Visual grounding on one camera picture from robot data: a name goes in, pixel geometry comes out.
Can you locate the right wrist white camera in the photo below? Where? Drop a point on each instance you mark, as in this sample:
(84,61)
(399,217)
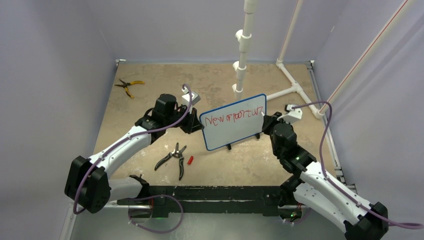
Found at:
(292,114)

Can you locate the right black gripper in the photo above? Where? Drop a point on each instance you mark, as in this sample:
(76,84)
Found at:
(270,121)

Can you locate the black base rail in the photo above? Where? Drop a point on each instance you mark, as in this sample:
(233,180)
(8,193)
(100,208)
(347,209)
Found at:
(269,201)

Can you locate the blue framed whiteboard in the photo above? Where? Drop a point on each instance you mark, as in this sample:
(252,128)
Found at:
(233,122)

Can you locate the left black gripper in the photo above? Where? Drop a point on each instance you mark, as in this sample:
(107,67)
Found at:
(192,124)

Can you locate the yellow handled pliers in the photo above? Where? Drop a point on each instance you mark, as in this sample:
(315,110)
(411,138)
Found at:
(125,85)

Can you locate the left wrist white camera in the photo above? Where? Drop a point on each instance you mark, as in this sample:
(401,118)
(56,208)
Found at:
(187,97)

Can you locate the red marker cap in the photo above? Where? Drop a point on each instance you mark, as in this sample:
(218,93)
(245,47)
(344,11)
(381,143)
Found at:
(190,160)

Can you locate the black handled wire stripper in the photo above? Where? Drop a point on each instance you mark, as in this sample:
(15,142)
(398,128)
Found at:
(177,153)

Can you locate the white PVC pipe frame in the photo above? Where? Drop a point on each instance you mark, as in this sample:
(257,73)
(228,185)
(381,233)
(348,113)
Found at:
(267,33)

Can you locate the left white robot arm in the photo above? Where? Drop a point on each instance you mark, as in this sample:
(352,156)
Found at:
(89,182)

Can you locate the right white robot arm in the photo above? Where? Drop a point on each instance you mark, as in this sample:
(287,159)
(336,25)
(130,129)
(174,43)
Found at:
(312,185)

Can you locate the wrist white camera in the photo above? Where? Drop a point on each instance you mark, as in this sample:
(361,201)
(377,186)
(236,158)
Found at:
(292,114)
(187,97)

